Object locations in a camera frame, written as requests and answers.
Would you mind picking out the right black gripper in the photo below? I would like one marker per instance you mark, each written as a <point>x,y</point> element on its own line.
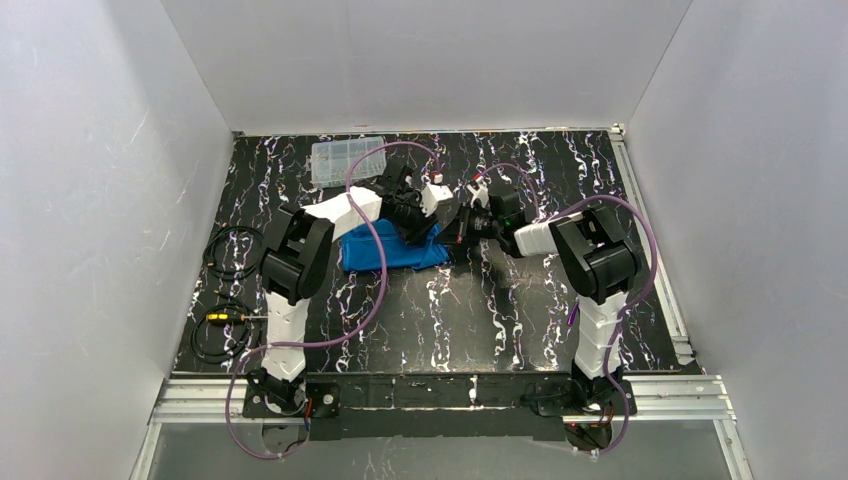
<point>460,225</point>

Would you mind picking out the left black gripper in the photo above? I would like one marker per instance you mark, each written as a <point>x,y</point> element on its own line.
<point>423,226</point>

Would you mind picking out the blue cloth napkin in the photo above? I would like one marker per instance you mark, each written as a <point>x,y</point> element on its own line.
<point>359,250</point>

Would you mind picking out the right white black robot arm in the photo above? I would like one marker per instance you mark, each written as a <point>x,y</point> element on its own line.
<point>598,259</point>

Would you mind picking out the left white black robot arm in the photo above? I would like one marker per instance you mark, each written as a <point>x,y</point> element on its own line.
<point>294,264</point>

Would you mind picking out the clear plastic compartment box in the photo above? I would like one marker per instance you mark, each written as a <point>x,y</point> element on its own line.
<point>330,161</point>

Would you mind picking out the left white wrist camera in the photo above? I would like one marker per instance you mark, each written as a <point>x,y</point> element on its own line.
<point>432,196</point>

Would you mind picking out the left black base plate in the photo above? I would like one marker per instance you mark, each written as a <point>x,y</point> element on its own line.
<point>291,399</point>

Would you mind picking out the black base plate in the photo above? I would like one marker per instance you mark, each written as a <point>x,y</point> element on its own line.
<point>583,401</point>
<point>291,399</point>

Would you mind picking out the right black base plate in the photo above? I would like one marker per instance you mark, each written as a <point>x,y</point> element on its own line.
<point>583,401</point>

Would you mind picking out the black coiled cable yellow plug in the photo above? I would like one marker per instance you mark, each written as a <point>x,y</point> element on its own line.
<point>230,315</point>

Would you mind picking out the front aluminium rail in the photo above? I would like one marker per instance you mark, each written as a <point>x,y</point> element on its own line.
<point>651,397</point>

